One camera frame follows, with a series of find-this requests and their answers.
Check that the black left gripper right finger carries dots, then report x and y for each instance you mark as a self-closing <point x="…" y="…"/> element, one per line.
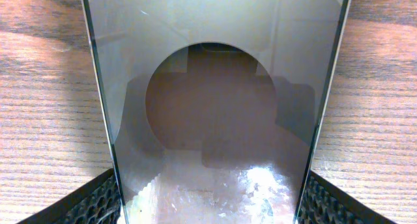
<point x="324" y="203"/>

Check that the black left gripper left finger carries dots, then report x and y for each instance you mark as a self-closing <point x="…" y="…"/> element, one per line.
<point x="96" y="202"/>

